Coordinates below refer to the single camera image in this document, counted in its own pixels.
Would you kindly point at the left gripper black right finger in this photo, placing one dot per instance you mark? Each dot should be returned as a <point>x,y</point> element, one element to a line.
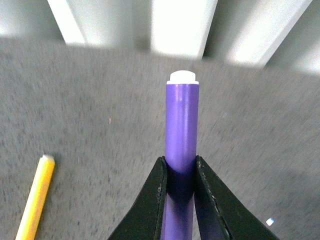
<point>220,214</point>

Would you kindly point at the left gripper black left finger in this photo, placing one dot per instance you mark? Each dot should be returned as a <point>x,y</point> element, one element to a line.
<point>144,220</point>

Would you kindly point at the purple marker pen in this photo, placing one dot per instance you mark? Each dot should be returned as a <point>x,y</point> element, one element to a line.
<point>181,125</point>

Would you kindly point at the yellow marker pen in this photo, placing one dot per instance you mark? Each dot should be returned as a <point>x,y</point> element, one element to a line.
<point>36,199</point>

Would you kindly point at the grey pleated curtain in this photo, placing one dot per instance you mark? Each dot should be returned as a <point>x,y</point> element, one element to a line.
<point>255,33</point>

